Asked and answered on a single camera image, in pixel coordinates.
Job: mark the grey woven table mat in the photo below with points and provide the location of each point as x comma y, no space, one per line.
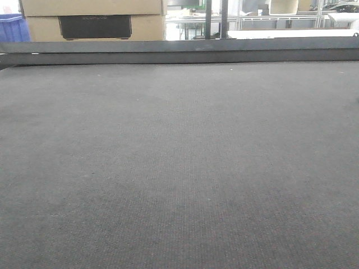
250,165

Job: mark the upper cardboard box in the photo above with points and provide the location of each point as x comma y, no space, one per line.
32,8

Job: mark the black vertical post right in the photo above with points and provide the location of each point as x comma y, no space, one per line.
224,20

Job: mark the white background table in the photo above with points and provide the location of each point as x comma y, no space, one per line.
272,34

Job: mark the black vertical post left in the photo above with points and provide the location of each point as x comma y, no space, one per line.
208,20

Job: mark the dark grey table rail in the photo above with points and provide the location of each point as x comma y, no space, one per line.
180,52

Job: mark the lower cardboard box black print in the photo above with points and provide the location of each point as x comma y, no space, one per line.
143,27

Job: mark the black vertical post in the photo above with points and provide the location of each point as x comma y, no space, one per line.
208,20
224,20

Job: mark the blue plastic crate background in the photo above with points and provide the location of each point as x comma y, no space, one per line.
14,28

